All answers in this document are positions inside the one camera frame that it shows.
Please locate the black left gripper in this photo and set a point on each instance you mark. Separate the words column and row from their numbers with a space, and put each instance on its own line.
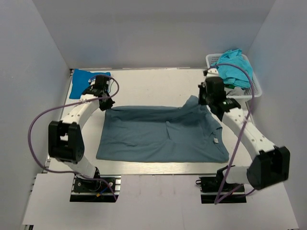
column 107, row 103

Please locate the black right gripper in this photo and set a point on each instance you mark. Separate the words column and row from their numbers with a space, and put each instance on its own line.
column 202, row 96

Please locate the grey-blue t shirt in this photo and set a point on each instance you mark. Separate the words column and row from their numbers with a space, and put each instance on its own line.
column 162, row 134

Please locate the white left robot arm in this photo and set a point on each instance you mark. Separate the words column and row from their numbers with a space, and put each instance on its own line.
column 65, row 141

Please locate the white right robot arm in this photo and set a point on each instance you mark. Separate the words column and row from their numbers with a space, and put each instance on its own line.
column 270, row 163

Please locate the green garment in basket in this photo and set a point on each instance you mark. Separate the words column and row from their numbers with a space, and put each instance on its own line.
column 229, row 86

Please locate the folded bright blue t shirt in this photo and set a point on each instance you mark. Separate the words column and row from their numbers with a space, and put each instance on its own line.
column 80, row 81

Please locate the crumpled turquoise t shirt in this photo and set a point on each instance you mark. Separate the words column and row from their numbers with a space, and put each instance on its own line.
column 232, row 75

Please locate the white plastic basket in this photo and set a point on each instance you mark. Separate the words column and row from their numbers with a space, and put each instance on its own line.
column 211, row 58

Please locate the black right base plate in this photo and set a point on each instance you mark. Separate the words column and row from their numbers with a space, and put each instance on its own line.
column 209, row 190

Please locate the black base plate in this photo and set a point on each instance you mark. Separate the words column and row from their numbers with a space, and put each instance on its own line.
column 85, row 191
column 209, row 190

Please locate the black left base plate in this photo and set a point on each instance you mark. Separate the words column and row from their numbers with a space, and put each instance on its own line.
column 85, row 191

